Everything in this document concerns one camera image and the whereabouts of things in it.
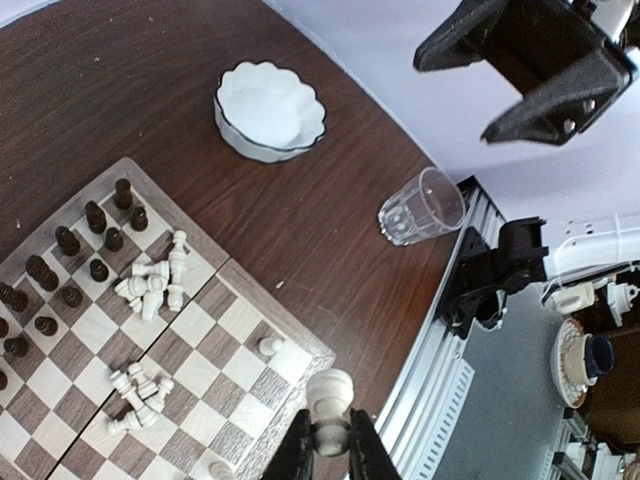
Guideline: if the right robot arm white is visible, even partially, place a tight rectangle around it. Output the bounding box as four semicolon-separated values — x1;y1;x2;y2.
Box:
413;1;639;283

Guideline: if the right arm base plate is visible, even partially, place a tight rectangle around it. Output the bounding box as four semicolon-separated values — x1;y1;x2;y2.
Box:
437;217;549;340

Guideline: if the aluminium front rail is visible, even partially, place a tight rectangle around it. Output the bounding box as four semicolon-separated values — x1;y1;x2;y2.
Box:
375;177;504;479

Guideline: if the white king chess piece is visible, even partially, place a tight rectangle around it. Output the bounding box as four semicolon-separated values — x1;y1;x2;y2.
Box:
167;230;187;312

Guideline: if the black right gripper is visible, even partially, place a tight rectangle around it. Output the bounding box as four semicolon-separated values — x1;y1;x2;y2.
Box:
413;0;639;146

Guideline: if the dark rook corner piece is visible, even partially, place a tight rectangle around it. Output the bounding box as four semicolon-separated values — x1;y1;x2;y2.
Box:
114;178;133;210

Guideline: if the white pawn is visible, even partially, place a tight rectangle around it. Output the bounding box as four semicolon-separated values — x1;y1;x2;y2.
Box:
258;337;284;357
306;368;354;458

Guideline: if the clear plastic cup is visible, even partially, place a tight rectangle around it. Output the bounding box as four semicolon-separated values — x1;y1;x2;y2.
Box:
377;167;467;246

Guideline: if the wooden chess board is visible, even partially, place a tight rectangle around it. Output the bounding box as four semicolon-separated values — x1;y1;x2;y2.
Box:
1;158;335;479

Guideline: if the white scalloped bowl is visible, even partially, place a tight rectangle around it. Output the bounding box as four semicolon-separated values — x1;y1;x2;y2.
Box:
213;61;327;164

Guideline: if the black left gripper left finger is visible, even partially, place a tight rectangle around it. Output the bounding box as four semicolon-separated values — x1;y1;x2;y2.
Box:
262;409;315;480

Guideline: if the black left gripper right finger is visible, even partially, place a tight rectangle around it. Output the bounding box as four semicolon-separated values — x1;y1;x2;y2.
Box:
349;409;400;480

